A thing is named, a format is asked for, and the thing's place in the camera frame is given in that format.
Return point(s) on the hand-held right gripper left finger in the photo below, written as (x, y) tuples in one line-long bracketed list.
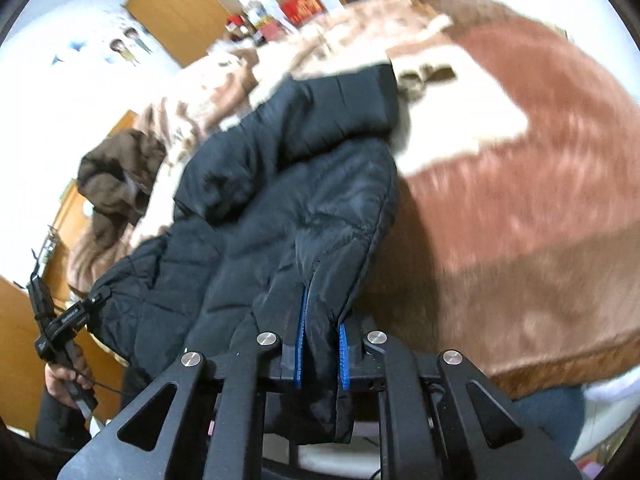
[(298, 360)]

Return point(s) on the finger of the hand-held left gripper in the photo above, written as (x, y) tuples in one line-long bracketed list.
[(97, 297)]

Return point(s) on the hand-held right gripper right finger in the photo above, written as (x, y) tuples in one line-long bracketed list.
[(344, 360)]

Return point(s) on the black puffer jacket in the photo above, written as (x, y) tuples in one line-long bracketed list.
[(275, 200)]

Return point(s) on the person's left forearm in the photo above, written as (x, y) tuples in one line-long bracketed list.
[(55, 425)]

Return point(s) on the person's left hand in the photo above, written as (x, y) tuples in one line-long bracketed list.
[(60, 380)]

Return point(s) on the wooden panel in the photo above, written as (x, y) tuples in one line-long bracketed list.
[(20, 350)]

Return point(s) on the wooden headboard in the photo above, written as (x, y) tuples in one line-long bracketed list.
[(70, 220)]

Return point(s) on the brown puffer jacket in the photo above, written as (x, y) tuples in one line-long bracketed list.
[(115, 170)]

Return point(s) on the brown printed plush blanket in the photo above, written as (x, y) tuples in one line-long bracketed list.
[(525, 210)]

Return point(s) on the plush toy with red hat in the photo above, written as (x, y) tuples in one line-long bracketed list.
[(237, 27)]

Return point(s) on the red gift box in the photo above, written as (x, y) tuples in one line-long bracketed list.
[(302, 7)]

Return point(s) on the wall poster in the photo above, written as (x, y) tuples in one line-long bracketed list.
[(125, 47)]

